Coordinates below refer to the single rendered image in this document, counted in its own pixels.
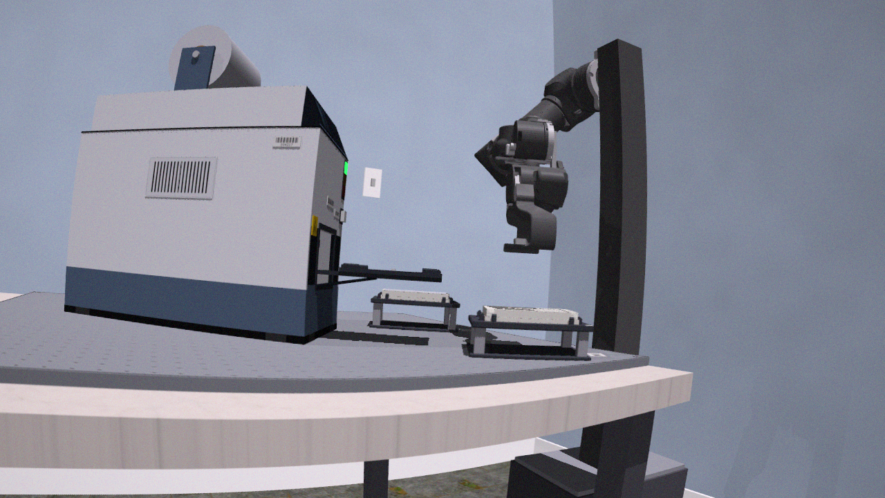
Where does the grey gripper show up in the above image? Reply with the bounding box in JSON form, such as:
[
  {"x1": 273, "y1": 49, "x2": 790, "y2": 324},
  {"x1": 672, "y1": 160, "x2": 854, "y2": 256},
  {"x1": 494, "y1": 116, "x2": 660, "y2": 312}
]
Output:
[{"x1": 503, "y1": 131, "x2": 568, "y2": 254}]

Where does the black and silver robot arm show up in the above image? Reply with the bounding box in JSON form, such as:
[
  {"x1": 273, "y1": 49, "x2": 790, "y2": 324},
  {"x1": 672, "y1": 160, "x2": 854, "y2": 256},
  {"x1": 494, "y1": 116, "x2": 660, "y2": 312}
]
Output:
[{"x1": 474, "y1": 50, "x2": 599, "y2": 187}]

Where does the white cylinder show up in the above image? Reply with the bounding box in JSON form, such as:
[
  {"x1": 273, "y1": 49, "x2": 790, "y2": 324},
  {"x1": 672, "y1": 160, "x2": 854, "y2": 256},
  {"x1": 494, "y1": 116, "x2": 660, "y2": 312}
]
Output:
[{"x1": 168, "y1": 25, "x2": 261, "y2": 89}]

